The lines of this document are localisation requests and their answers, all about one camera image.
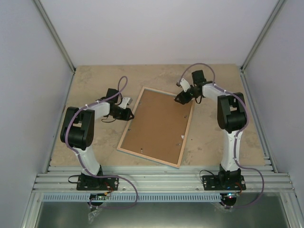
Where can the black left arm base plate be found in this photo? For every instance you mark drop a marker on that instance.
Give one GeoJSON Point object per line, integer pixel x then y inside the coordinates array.
{"type": "Point", "coordinates": [90, 183]}

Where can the right aluminium corner post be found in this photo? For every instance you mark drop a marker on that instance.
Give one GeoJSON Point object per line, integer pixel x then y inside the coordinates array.
{"type": "Point", "coordinates": [266, 28]}

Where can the left aluminium corner post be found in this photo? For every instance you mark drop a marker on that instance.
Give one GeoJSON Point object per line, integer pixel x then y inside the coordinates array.
{"type": "Point", "coordinates": [42, 11]}

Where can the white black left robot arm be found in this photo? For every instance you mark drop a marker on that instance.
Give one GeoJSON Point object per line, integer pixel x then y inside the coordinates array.
{"type": "Point", "coordinates": [78, 133]}

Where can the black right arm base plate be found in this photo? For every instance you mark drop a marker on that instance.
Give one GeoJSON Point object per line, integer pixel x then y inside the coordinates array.
{"type": "Point", "coordinates": [212, 182]}

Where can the brown cardboard backing board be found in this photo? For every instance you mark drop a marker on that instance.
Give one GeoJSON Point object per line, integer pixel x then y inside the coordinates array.
{"type": "Point", "coordinates": [155, 126]}

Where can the aluminium corner post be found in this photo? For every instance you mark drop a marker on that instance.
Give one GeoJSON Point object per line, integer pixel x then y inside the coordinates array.
{"type": "Point", "coordinates": [42, 11]}
{"type": "Point", "coordinates": [266, 28]}

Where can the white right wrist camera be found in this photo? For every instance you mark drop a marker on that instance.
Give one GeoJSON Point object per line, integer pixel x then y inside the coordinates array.
{"type": "Point", "coordinates": [184, 84]}

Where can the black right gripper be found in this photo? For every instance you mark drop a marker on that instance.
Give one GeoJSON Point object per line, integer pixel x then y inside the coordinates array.
{"type": "Point", "coordinates": [187, 99]}

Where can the teal wooden picture frame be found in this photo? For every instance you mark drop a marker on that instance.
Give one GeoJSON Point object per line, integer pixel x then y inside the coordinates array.
{"type": "Point", "coordinates": [155, 128]}

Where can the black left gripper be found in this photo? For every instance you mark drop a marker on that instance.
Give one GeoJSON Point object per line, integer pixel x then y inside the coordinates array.
{"type": "Point", "coordinates": [127, 117]}

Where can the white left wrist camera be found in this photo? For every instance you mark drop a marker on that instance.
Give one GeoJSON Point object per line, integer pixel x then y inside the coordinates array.
{"type": "Point", "coordinates": [126, 101]}

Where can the aluminium mounting rail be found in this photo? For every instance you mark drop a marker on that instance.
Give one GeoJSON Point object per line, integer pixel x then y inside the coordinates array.
{"type": "Point", "coordinates": [161, 179]}

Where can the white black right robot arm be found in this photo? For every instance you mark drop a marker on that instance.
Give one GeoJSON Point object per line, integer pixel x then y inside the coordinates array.
{"type": "Point", "coordinates": [231, 118]}

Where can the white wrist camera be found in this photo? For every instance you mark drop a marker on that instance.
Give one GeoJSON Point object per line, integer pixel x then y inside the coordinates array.
{"type": "Point", "coordinates": [184, 84]}
{"type": "Point", "coordinates": [126, 101]}

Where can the light blue slotted cable duct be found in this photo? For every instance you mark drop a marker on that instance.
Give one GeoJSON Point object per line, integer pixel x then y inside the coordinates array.
{"type": "Point", "coordinates": [132, 197]}

